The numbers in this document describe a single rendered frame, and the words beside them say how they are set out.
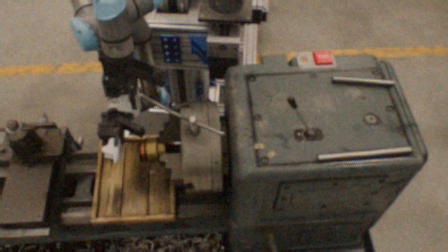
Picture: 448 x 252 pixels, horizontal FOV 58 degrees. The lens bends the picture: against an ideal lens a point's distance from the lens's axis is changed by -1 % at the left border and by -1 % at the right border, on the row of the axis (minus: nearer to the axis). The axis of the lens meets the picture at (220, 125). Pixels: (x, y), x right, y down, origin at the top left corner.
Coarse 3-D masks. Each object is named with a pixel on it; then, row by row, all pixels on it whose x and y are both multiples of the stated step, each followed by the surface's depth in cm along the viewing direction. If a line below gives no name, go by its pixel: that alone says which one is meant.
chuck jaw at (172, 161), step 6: (162, 156) 139; (168, 156) 139; (174, 156) 139; (180, 156) 139; (162, 162) 138; (168, 162) 137; (174, 162) 137; (180, 162) 137; (168, 168) 136; (174, 168) 136; (180, 168) 136; (174, 174) 134; (180, 174) 134; (174, 180) 134; (180, 180) 134; (186, 186) 134; (192, 186) 135
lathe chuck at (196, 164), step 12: (180, 108) 135; (192, 108) 135; (204, 108) 134; (180, 120) 131; (204, 120) 130; (180, 132) 129; (204, 132) 129; (192, 144) 128; (204, 144) 128; (192, 156) 128; (204, 156) 128; (192, 168) 129; (204, 168) 129; (192, 180) 131; (204, 180) 131; (192, 192) 138
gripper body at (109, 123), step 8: (104, 112) 150; (112, 112) 149; (120, 112) 149; (104, 120) 149; (112, 120) 148; (104, 128) 144; (112, 128) 145; (120, 128) 144; (104, 136) 143; (112, 136) 144; (120, 136) 144; (104, 144) 148
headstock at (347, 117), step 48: (240, 96) 134; (288, 96) 134; (336, 96) 134; (384, 96) 134; (240, 144) 125; (288, 144) 123; (336, 144) 123; (384, 144) 123; (240, 192) 126; (288, 192) 130; (336, 192) 132; (384, 192) 138
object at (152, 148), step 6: (156, 138) 141; (138, 144) 141; (144, 144) 140; (150, 144) 139; (156, 144) 139; (162, 144) 140; (138, 150) 140; (144, 150) 139; (150, 150) 139; (156, 150) 138; (162, 150) 140; (168, 150) 146; (144, 156) 140; (150, 156) 139; (156, 156) 139; (150, 162) 142
